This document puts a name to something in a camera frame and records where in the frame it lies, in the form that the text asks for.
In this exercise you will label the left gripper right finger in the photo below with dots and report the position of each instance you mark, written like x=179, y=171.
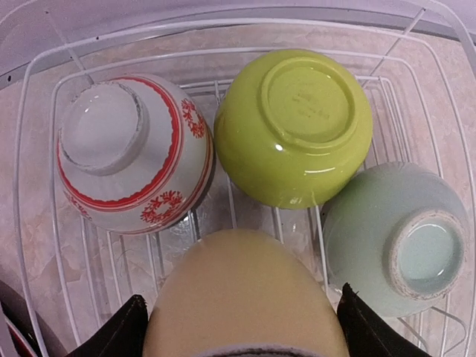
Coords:
x=366, y=333

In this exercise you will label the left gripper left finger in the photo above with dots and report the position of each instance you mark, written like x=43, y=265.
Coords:
x=122, y=335

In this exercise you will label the light blue floral bowl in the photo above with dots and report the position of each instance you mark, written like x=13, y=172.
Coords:
x=396, y=235

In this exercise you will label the dark red black plate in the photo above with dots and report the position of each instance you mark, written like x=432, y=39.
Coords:
x=18, y=327

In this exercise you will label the pale yellow mug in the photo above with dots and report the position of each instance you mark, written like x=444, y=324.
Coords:
x=242, y=293

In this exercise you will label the white red patterned bowl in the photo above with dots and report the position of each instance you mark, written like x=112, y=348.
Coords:
x=134, y=154

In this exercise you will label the lime green bowl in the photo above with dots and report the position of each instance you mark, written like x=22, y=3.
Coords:
x=293, y=129

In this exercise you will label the white wire dish rack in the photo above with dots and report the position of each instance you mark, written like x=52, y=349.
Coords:
x=64, y=276

